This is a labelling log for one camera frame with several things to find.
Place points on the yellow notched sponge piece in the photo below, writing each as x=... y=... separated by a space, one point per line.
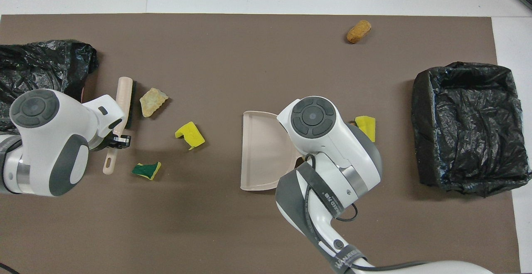
x=192 y=134

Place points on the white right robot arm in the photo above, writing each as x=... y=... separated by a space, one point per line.
x=332 y=149

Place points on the tan sponge piece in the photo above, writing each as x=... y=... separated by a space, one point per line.
x=151 y=101

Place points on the bin with black bag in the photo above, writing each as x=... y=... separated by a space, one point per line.
x=469 y=128
x=41 y=66

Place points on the golden bread roll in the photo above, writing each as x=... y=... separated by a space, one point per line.
x=359 y=32

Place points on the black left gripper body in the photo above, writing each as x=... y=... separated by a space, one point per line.
x=120 y=141

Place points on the green and yellow sponge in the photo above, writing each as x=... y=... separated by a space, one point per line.
x=145 y=170

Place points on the beige hand brush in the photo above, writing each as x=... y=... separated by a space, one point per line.
x=122 y=95

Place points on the yellow sponge wedge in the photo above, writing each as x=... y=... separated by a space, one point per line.
x=368 y=127

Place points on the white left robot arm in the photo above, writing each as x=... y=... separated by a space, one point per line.
x=45 y=141

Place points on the beige plastic dustpan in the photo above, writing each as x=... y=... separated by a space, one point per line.
x=262 y=153

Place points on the brown table mat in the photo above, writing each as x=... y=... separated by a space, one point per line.
x=208 y=58

